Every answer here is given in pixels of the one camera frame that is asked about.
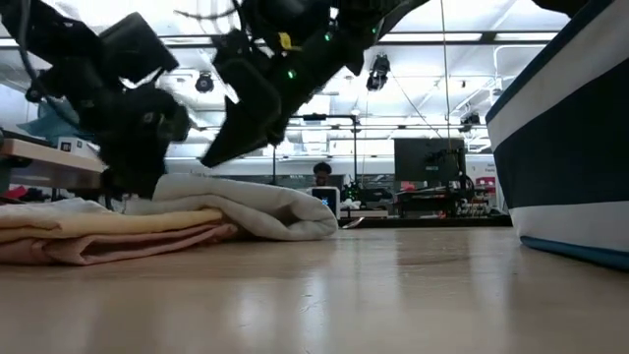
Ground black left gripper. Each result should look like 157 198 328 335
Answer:
76 82 193 201

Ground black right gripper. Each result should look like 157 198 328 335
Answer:
200 27 377 169

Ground wooden workbench with grey frame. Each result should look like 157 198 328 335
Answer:
0 137 108 193

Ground white device with blue display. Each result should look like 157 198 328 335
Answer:
309 186 342 221

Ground navy and white fabric basket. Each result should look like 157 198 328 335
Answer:
485 0 629 272

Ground pink towel with white lines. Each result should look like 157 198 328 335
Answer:
0 223 241 267

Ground small white box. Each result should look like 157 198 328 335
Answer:
57 137 102 159

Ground yellow towel with white lines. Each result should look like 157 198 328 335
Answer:
0 207 226 245

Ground person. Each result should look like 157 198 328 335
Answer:
313 161 334 188

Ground black monitor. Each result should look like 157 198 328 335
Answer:
392 138 467 191

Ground black metal table frame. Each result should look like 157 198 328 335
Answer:
338 215 513 229

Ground white waffle towel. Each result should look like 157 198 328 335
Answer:
0 172 340 243

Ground black hanging camera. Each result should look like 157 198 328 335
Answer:
366 52 392 93

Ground teal cloth pile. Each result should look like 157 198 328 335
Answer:
17 97 97 145

